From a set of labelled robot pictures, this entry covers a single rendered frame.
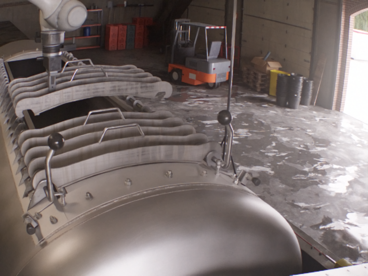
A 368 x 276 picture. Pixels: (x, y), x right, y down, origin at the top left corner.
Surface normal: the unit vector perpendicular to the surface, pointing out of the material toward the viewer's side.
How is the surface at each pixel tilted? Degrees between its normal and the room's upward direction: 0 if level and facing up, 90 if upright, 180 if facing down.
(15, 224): 40
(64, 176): 90
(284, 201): 0
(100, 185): 11
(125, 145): 90
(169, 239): 52
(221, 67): 90
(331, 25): 90
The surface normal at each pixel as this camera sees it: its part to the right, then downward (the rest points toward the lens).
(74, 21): 0.72, 0.33
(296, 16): -0.88, 0.14
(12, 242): -0.55, -0.58
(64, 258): -0.18, -0.58
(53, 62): 0.47, 0.36
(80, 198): -0.23, -0.83
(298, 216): 0.05, -0.92
